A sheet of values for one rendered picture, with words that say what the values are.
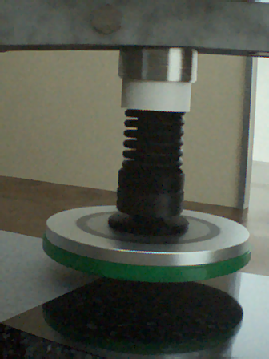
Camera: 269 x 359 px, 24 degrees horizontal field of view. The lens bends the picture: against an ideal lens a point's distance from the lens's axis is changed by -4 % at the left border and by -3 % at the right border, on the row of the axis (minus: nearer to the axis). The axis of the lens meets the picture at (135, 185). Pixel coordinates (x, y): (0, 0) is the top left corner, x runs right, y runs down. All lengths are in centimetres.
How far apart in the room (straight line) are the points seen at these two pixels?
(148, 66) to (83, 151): 549
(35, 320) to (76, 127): 560
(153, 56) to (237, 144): 492
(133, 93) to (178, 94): 4
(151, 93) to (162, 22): 8
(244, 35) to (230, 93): 492
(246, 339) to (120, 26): 30
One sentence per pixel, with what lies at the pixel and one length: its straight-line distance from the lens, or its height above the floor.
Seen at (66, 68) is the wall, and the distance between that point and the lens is 619.
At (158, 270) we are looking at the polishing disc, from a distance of 58.
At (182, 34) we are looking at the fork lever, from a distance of 61.
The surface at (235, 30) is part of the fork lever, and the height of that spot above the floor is 109.
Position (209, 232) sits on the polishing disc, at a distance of 67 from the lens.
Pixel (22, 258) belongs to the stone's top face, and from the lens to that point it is 75.
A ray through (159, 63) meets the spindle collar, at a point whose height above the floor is 105.
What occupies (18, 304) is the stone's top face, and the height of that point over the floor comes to 82.
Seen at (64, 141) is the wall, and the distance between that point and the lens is 621.
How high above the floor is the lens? 103
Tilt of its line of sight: 9 degrees down
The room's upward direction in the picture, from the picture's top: 3 degrees clockwise
